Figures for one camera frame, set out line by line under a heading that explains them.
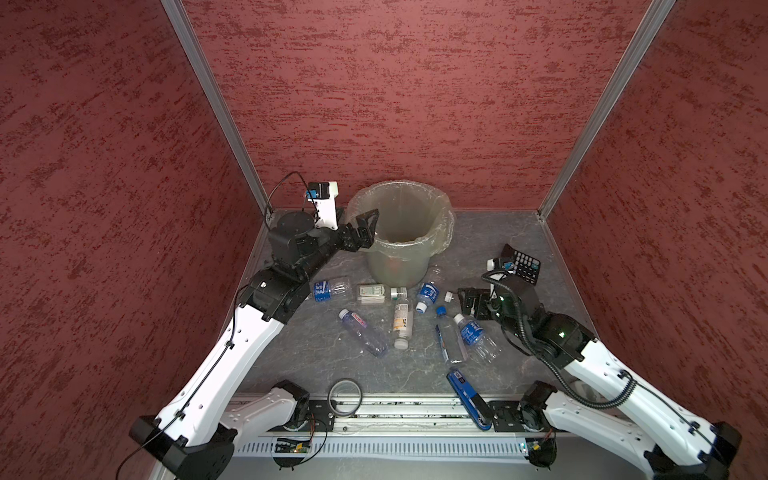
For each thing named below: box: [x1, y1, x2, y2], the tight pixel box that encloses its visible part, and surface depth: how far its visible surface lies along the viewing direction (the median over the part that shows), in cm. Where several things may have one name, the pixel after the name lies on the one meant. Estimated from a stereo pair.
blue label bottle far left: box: [313, 277, 352, 303], surface depth 94 cm
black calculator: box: [500, 243, 541, 286], surface depth 105 cm
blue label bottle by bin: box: [415, 282, 440, 314], surface depth 94 cm
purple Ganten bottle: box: [338, 308, 389, 358], surface depth 88 cm
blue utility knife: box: [446, 369, 493, 431], surface depth 76 cm
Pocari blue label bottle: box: [453, 313, 502, 364], surface depth 85 cm
